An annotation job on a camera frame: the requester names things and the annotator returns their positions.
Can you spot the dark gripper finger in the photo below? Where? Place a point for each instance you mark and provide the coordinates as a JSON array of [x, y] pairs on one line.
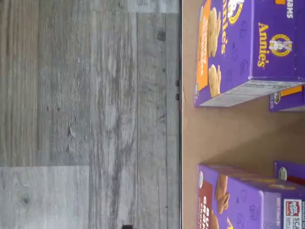
[[127, 226]]

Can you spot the purple box brown patch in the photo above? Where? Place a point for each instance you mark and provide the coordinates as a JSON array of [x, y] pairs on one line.
[[294, 170], [243, 205]]

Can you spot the brown wooden shelf board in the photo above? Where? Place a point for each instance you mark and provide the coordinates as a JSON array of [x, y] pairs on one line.
[[190, 133]]

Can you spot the purple box orange patch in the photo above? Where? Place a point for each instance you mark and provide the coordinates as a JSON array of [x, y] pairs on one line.
[[238, 59], [286, 103]]

